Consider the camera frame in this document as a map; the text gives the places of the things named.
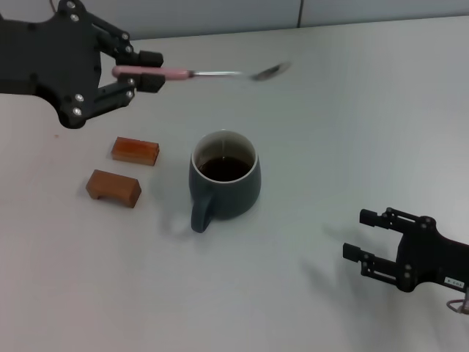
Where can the dark grey ceramic cup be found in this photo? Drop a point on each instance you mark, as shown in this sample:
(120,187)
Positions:
(234,198)

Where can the brown notched wooden block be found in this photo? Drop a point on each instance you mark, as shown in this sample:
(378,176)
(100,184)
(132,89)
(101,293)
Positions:
(113,187)

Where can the dark coffee liquid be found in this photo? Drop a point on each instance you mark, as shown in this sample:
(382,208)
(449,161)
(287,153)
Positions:
(223,168)

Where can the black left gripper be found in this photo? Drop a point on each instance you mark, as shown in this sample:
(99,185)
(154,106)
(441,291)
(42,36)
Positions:
(55,58)

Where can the glossy orange wooden block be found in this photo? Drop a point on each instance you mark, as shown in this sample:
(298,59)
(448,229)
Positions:
(135,151)

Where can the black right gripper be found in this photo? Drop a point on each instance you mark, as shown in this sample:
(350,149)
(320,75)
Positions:
(425,256)

